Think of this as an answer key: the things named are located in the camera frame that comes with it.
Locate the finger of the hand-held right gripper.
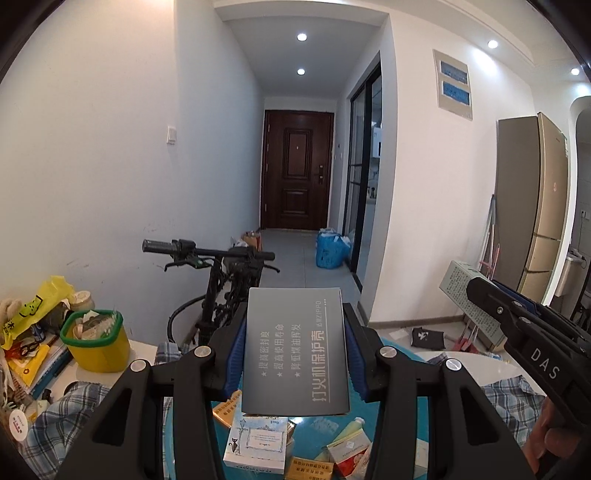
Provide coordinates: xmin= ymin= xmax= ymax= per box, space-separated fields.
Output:
xmin=491 ymin=278 xmax=591 ymax=335
xmin=465 ymin=276 xmax=531 ymax=341

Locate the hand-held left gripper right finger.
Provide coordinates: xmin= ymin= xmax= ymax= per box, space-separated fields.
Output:
xmin=342 ymin=302 xmax=536 ymax=480

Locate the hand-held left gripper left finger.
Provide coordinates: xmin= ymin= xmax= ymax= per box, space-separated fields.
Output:
xmin=55 ymin=302 xmax=250 ymax=480

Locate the pale teal carton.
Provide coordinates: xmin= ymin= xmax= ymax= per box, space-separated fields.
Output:
xmin=438 ymin=260 xmax=509 ymax=352

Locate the grey cardboard box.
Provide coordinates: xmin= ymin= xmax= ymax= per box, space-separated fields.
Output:
xmin=241 ymin=287 xmax=350 ymax=415

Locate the blue plastic basin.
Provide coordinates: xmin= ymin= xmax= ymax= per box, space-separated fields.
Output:
xmin=159 ymin=337 xmax=465 ymax=480

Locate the person's right hand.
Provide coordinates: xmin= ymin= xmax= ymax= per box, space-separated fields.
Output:
xmin=522 ymin=396 xmax=576 ymax=480

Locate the gold cigarette box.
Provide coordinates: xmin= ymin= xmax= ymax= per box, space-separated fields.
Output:
xmin=212 ymin=390 xmax=243 ymax=428
xmin=291 ymin=457 xmax=334 ymax=480

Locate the black electric bike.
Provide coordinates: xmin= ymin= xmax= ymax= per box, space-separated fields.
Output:
xmin=142 ymin=239 xmax=281 ymax=357

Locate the folded drying rack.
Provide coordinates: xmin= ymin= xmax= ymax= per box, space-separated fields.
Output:
xmin=455 ymin=194 xmax=506 ymax=355

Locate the black cloth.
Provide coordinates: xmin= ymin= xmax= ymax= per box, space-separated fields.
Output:
xmin=411 ymin=327 xmax=446 ymax=350

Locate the white box cat print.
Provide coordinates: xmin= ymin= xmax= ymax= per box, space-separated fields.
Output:
xmin=223 ymin=413 xmax=289 ymax=475

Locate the blue plastic floor bag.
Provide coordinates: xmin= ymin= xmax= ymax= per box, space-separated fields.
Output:
xmin=315 ymin=228 xmax=352 ymax=270

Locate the red and white cigarette pack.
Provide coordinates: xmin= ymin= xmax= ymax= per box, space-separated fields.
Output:
xmin=327 ymin=436 xmax=372 ymax=480

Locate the beige refrigerator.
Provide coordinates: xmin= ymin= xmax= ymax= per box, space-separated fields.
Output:
xmin=494 ymin=112 xmax=570 ymax=306

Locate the yellow bucket green rim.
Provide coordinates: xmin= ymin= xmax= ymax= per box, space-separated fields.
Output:
xmin=60 ymin=309 xmax=131 ymax=374

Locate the round jar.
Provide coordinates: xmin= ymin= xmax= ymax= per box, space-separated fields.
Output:
xmin=69 ymin=291 xmax=95 ymax=313

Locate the brown entrance door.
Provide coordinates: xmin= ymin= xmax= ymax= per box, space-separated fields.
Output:
xmin=261 ymin=109 xmax=334 ymax=232

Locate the yellow plastic bag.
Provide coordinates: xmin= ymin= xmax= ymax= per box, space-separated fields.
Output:
xmin=0 ymin=275 xmax=75 ymax=350

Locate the blue plaid cloth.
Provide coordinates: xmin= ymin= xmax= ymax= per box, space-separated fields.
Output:
xmin=21 ymin=342 xmax=548 ymax=480

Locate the stack of books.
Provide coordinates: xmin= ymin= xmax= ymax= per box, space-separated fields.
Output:
xmin=6 ymin=342 xmax=70 ymax=402

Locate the black framed glass door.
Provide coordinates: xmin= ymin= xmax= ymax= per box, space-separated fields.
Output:
xmin=344 ymin=62 xmax=384 ymax=288

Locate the round red and white lid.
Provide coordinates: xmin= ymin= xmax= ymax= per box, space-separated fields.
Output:
xmin=7 ymin=408 xmax=29 ymax=441

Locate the beige stuffed toy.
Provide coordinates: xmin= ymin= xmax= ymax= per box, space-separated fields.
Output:
xmin=0 ymin=298 xmax=25 ymax=325

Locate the grey wall panel box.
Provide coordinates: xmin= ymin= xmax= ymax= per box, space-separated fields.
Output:
xmin=433 ymin=48 xmax=474 ymax=121

